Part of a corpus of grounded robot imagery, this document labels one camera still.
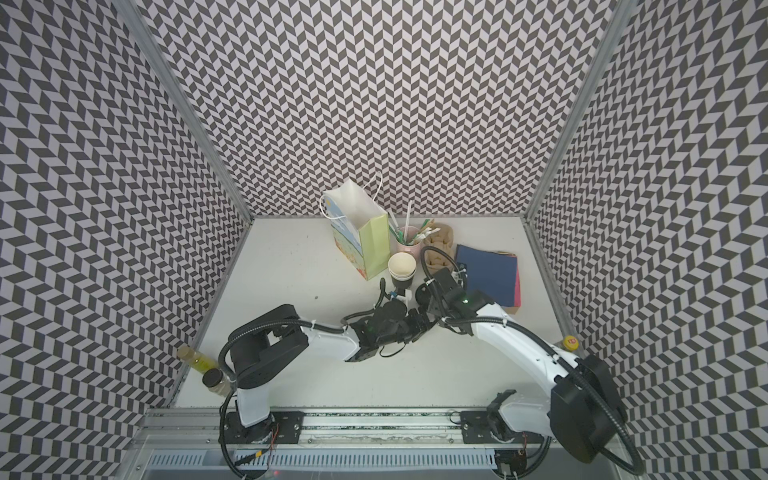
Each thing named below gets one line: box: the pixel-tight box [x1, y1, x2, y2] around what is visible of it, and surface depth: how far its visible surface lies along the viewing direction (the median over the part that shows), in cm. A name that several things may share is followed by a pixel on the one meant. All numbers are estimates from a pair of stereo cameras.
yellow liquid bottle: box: [177, 345, 219, 374], surface depth 75 cm
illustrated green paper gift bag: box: [323, 178, 391, 281], surface depth 94 cm
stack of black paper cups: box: [388, 252, 417, 289], surface depth 94 cm
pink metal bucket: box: [395, 226, 422, 259], surface depth 101 cm
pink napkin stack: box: [514, 256, 522, 308], surface depth 94 cm
